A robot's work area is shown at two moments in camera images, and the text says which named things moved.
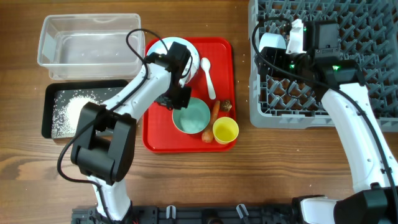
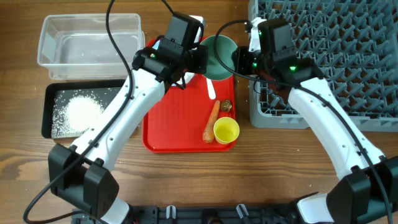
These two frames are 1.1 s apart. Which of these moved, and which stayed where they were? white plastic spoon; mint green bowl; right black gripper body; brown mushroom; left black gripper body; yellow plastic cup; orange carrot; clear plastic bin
Moved: right black gripper body; mint green bowl; left black gripper body
Stayed: orange carrot; yellow plastic cup; white plastic spoon; brown mushroom; clear plastic bin
